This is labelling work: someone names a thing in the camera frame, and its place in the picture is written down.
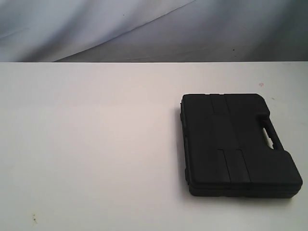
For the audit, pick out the black plastic tool case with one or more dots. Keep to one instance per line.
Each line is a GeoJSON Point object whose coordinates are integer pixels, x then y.
{"type": "Point", "coordinates": [232, 149]}

